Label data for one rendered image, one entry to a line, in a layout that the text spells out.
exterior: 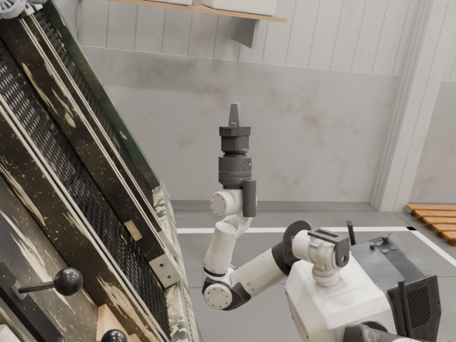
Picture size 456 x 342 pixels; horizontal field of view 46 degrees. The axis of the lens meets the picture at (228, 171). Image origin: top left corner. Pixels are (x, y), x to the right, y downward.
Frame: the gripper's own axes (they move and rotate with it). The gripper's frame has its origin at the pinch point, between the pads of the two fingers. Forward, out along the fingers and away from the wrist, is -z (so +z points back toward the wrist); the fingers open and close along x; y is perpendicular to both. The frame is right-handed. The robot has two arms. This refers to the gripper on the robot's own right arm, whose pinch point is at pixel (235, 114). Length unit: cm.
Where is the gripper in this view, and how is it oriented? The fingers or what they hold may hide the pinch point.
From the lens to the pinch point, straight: 139.6
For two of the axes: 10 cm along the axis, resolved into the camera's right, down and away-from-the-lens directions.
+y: -9.3, -0.4, 3.7
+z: 0.0, 10.0, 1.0
